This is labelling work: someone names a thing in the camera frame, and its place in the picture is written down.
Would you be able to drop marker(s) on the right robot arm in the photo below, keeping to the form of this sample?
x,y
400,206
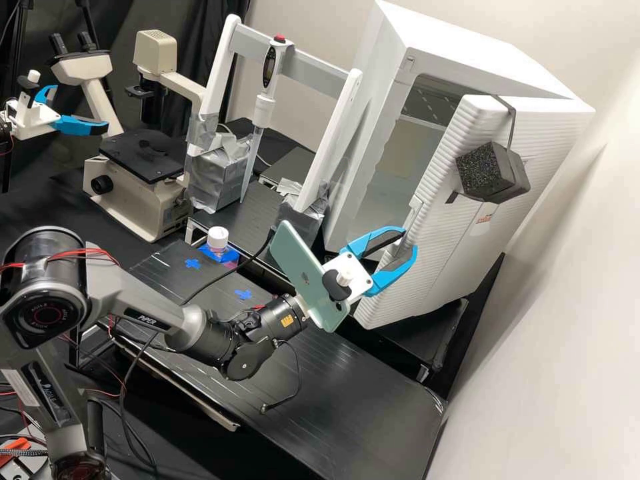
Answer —
x,y
150,305

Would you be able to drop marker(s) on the incubator door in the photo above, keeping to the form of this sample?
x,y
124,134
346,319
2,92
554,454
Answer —
x,y
440,225

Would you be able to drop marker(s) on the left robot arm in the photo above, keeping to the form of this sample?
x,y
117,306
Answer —
x,y
4,127

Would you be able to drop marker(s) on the small bottle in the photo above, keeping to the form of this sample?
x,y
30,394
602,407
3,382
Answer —
x,y
218,240

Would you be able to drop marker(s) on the black platform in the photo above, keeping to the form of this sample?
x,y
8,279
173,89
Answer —
x,y
250,215
160,270
350,400
450,340

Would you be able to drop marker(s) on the pipette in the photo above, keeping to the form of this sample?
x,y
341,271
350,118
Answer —
x,y
272,65

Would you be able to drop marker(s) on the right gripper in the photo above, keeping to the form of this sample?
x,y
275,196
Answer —
x,y
358,272

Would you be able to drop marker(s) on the white incubator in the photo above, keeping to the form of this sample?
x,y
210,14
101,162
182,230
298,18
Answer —
x,y
390,75

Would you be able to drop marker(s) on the black tray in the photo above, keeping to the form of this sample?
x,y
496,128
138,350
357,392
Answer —
x,y
290,167

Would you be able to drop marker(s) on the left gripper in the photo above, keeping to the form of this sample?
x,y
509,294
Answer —
x,y
32,120

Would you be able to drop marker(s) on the cream microscope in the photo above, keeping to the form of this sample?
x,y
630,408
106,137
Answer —
x,y
145,200

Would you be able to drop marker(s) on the white pipette stand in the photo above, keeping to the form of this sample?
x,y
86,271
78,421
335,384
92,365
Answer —
x,y
300,60

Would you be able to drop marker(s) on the blue bottle holder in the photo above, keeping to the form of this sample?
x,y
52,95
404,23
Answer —
x,y
231,258

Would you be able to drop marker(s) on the right wrist camera phone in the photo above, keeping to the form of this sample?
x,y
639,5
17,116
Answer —
x,y
300,270

